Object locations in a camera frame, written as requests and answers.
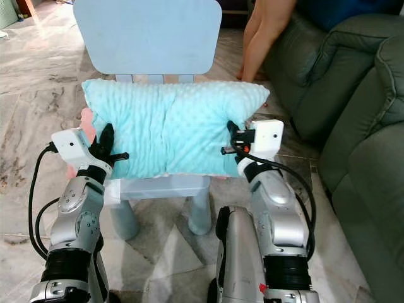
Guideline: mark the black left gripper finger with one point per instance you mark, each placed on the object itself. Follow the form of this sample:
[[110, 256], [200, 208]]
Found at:
[[106, 137]]

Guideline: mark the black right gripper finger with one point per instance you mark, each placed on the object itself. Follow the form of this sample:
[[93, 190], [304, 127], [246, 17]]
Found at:
[[233, 130]]

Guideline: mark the teal dotted pillow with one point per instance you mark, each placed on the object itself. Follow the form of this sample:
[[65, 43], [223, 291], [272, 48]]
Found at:
[[177, 126]]

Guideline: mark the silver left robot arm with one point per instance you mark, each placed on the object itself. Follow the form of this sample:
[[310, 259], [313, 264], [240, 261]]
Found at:
[[79, 214]]

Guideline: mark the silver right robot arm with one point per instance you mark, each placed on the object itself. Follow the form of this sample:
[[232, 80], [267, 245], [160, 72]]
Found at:
[[281, 214]]

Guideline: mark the green leather sofa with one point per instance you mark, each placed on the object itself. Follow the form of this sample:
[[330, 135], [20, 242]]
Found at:
[[315, 76], [366, 189]]

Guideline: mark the pink cushion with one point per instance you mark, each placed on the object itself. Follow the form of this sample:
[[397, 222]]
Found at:
[[87, 120]]

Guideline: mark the black right robot foot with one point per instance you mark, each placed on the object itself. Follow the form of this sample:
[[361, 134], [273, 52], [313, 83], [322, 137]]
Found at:
[[222, 227]]

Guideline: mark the light blue plastic chair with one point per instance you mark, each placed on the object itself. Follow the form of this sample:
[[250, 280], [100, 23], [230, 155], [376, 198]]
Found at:
[[148, 35]]

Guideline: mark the silver right robot leg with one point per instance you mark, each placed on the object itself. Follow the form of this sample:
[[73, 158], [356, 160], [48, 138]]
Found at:
[[240, 265]]

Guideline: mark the brown wooden furniture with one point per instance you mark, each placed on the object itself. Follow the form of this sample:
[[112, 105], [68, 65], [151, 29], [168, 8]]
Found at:
[[26, 6]]

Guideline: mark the person torso blue shirt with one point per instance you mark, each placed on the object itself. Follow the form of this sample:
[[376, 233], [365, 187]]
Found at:
[[347, 11]]

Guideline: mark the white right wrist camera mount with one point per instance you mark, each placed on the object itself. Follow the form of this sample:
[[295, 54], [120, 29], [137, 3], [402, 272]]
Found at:
[[268, 137]]

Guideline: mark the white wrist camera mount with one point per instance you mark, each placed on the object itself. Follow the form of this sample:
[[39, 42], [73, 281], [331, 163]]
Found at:
[[268, 137], [71, 146]]

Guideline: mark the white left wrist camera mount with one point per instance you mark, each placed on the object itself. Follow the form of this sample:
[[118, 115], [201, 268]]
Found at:
[[71, 146]]

